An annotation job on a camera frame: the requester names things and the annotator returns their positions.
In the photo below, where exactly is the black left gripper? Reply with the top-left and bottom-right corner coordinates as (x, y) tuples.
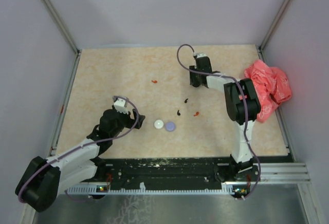
(110, 104), (145, 138)

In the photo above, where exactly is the white earbud charging case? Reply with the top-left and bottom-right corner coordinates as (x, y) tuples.
(154, 119), (165, 129)

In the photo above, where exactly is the purple earbud charging case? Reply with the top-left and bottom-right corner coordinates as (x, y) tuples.
(164, 121), (176, 132)

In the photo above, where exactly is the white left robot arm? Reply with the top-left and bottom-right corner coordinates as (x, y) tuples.
(15, 108), (145, 212)

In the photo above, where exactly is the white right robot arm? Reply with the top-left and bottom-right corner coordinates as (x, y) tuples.
(189, 53), (261, 181)

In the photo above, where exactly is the pink crumpled plastic bag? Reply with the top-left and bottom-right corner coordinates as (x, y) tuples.
(244, 59), (293, 123)

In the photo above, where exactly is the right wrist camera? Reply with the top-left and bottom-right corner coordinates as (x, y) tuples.
(193, 53), (207, 58)

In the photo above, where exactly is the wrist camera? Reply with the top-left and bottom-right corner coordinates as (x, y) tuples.
(193, 53), (207, 58)
(113, 96), (129, 114)

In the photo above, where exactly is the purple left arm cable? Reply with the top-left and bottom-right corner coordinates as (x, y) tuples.
(17, 95), (140, 204)

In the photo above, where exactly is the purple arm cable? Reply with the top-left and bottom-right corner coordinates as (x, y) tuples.
(17, 95), (140, 204)
(176, 44), (262, 200)

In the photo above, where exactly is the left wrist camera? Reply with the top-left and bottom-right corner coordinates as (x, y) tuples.
(113, 96), (129, 114)

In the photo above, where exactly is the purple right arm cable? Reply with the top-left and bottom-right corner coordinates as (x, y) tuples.
(176, 44), (262, 200)

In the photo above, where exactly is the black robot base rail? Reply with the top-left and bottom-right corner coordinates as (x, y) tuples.
(67, 157), (260, 199)

